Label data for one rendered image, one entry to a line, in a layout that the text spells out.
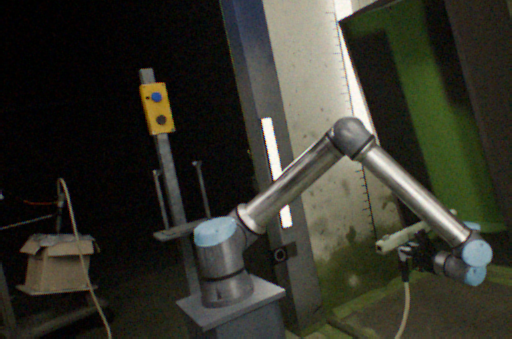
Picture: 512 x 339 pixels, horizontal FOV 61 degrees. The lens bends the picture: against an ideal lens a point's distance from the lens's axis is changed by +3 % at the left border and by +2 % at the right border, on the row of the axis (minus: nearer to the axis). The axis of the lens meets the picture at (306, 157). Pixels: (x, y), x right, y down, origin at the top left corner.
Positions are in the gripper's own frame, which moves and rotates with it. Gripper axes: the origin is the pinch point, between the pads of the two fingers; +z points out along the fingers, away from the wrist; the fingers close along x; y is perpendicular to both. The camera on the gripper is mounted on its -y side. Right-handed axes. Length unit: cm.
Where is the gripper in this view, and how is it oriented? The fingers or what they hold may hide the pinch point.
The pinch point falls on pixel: (399, 244)
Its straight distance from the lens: 189.2
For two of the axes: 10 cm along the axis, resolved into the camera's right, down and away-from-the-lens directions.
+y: 1.5, 9.7, 1.9
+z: -5.9, -0.7, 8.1
